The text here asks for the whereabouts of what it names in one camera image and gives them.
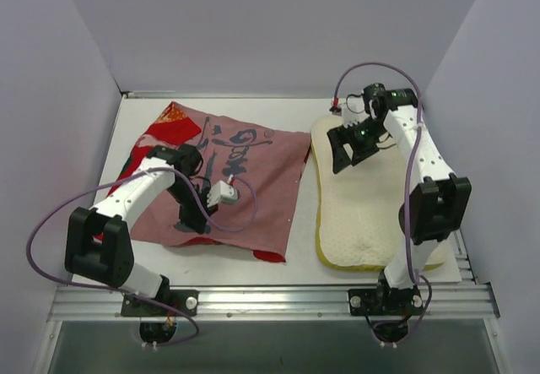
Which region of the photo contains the red pink printed pillowcase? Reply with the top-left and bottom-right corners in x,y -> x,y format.
120,101 -> 311,263

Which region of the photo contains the cream pillow yellow edge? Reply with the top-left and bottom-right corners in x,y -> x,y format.
310,111 -> 449,272

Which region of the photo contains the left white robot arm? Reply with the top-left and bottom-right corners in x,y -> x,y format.
64,144 -> 219,316

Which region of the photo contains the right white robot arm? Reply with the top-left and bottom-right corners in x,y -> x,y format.
327,84 -> 472,314

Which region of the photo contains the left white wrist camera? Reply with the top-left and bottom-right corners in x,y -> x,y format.
212,174 -> 240,205

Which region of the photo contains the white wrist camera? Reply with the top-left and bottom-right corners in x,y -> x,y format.
212,174 -> 240,205
330,94 -> 365,127

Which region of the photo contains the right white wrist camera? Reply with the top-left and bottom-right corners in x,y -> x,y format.
330,94 -> 365,127

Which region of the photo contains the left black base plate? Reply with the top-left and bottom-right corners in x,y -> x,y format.
120,289 -> 199,317

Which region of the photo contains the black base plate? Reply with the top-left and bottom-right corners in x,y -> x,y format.
348,287 -> 424,317
120,289 -> 199,317

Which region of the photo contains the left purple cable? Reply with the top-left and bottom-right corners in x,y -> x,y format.
25,166 -> 259,345

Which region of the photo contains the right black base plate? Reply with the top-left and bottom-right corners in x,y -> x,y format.
348,287 -> 424,317

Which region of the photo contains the aluminium front rail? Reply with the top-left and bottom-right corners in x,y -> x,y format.
49,284 -> 499,322

